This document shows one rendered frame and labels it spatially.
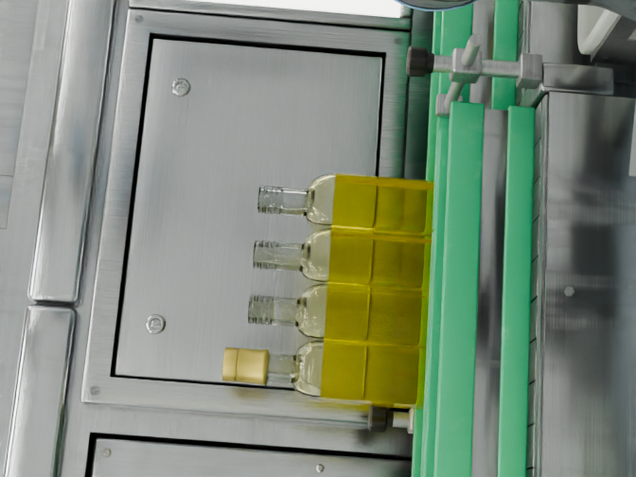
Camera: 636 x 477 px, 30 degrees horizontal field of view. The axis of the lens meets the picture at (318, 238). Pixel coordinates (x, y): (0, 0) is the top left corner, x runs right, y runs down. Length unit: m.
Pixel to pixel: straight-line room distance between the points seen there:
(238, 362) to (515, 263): 0.29
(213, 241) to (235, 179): 0.08
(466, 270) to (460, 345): 0.07
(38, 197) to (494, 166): 0.56
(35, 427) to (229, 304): 0.25
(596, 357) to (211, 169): 0.52
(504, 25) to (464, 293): 0.33
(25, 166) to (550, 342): 0.66
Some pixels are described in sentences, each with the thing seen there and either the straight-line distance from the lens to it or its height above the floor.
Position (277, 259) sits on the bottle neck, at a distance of 1.20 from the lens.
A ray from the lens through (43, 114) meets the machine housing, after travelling 1.44.
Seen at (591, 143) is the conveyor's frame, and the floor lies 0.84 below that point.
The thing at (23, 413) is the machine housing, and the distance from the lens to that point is 1.34.
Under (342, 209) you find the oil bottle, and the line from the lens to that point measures 1.20.
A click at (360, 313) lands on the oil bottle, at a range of 1.18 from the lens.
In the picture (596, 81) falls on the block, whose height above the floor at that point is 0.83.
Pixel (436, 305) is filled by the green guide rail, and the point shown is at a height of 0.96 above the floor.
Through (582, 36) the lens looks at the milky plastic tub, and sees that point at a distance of 1.20.
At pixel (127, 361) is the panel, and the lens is 1.33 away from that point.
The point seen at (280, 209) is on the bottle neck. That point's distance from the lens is 1.22.
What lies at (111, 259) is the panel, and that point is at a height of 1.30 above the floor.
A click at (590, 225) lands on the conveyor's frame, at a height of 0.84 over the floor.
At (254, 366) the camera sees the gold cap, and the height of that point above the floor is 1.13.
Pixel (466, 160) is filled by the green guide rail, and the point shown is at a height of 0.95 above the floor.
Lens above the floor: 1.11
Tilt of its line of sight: 1 degrees down
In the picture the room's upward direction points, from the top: 85 degrees counter-clockwise
